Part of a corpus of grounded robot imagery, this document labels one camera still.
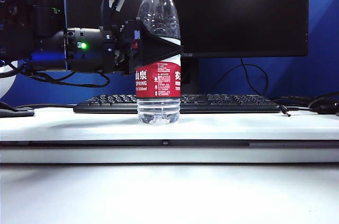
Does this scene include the clear plastic water bottle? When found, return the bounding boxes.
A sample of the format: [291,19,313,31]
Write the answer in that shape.
[136,0,182,126]

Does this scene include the black keyboard cable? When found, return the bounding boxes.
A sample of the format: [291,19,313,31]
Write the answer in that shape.
[14,104,78,111]

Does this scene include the black coiled cable bundle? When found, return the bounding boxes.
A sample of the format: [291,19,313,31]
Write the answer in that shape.
[272,92,339,118]

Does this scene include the black monitor cable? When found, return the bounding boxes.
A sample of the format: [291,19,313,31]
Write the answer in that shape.
[211,58,269,97]

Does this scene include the black computer monitor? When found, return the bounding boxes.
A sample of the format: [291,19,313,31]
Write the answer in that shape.
[65,0,310,58]

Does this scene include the black monitor stand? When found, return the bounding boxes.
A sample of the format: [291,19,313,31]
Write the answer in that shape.
[181,53,200,95]

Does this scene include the black keyboard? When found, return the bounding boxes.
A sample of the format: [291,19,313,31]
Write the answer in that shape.
[73,93,281,114]

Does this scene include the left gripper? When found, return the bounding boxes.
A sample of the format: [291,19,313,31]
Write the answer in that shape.
[105,17,184,76]

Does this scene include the grey cloth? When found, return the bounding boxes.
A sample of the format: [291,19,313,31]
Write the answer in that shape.
[0,101,35,118]

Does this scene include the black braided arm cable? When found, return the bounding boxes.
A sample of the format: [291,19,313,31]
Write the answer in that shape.
[0,59,111,88]

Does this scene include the black barrel plug cable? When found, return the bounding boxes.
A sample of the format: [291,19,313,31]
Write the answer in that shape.
[278,104,312,118]

